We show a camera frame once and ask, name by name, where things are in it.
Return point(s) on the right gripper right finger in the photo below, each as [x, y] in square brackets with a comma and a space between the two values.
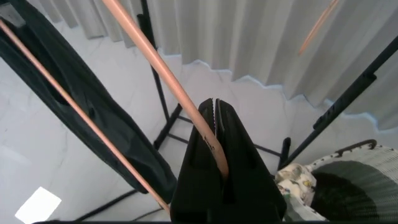
[248, 180]

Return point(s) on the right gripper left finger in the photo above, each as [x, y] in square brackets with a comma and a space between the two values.
[192, 186]

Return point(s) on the dark grey sleeveless top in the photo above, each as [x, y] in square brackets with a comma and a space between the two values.
[130, 140]

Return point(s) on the white laundry basket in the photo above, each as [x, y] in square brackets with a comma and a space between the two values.
[367, 183]

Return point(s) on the black clothes rack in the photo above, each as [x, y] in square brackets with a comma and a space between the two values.
[345, 99]

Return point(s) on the cream printed garment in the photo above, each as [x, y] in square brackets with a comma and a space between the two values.
[295, 183]

